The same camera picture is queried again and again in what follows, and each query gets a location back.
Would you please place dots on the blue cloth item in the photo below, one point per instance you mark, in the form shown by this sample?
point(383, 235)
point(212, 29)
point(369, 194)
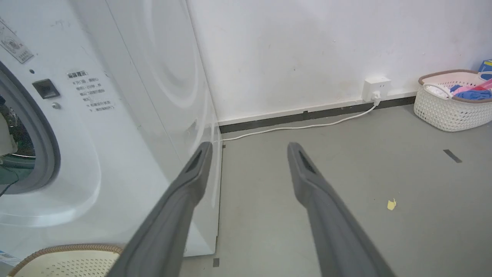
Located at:
point(473, 94)

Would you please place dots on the white wall power socket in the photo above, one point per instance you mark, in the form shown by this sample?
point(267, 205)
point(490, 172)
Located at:
point(376, 88)

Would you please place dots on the white front-load washing machine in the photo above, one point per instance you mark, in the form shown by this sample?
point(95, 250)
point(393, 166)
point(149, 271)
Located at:
point(115, 127)

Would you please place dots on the grey tape strip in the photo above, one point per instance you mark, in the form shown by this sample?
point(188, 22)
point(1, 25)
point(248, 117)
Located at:
point(452, 156)

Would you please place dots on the white cloth item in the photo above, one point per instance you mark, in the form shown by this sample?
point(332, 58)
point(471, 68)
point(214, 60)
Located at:
point(437, 90)

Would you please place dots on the blue detergent package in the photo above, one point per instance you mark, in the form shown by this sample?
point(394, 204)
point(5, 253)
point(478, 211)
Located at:
point(486, 68)

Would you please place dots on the pink cloth item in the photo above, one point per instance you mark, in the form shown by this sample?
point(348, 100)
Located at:
point(476, 87)

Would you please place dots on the yellow paper scrap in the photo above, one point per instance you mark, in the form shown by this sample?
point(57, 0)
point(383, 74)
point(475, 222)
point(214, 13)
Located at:
point(391, 204)

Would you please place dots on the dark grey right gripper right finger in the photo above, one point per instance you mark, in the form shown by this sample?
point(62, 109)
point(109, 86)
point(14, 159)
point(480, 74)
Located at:
point(334, 227)

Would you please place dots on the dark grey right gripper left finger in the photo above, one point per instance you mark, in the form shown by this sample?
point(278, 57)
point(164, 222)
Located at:
point(169, 223)

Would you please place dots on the cream laundry basket brown rim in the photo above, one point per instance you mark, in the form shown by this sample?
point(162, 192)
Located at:
point(65, 263)

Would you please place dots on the white woven laundry basket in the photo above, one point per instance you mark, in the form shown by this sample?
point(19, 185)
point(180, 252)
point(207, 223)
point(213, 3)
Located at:
point(449, 109)

